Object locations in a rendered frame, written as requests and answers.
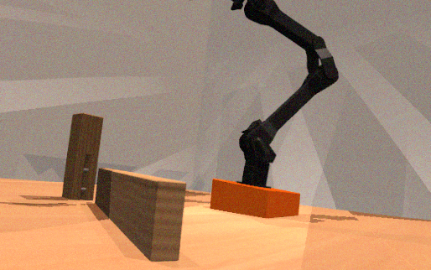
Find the brown wooden post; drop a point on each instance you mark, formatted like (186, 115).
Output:
(82, 157)

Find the brown wooden rail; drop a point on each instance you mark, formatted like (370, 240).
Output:
(148, 210)

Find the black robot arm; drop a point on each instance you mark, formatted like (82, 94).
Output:
(255, 141)

